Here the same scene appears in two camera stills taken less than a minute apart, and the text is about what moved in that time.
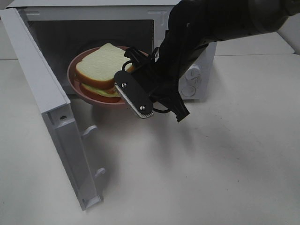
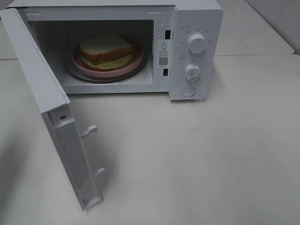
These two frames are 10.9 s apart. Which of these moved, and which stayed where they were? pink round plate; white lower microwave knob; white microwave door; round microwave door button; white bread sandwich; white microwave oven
Moved: pink round plate; white bread sandwich
Stayed: white microwave oven; white lower microwave knob; round microwave door button; white microwave door
